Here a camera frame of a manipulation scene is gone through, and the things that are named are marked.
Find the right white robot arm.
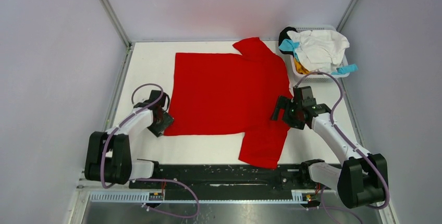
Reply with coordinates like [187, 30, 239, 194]
[271, 86, 390, 209]

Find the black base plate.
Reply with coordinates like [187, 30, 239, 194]
[129, 164, 323, 203]

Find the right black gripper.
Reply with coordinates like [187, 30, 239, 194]
[269, 95, 305, 130]

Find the white t shirt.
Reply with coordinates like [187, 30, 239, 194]
[279, 30, 357, 76]

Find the left controller board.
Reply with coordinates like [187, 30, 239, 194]
[148, 192, 164, 202]

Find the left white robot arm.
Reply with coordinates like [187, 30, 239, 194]
[84, 90, 174, 188]

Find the red t shirt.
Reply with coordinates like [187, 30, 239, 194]
[164, 38, 291, 169]

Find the black t shirt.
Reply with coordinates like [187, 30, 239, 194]
[278, 26, 298, 45]

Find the right controller board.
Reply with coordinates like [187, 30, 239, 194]
[302, 194, 321, 207]

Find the controller board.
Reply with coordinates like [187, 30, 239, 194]
[148, 192, 164, 202]
[302, 194, 321, 207]

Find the slotted cable duct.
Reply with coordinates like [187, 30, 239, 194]
[90, 190, 322, 205]

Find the white laundry basket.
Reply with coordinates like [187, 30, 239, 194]
[288, 26, 350, 77]

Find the teal t shirt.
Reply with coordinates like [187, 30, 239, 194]
[278, 39, 300, 61]

